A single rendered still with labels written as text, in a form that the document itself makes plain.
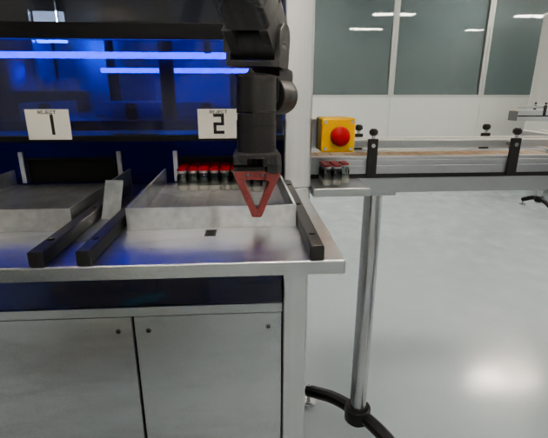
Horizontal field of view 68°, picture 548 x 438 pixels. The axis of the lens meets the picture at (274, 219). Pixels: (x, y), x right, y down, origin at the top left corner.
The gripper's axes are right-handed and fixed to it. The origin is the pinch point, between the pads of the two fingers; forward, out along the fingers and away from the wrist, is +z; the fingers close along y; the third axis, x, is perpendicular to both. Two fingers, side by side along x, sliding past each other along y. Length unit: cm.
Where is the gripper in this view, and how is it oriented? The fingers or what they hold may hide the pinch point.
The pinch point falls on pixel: (257, 211)
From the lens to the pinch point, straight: 62.6
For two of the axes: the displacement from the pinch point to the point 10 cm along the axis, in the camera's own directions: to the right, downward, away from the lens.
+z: -0.1, 9.7, 2.6
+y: -0.6, -2.6, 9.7
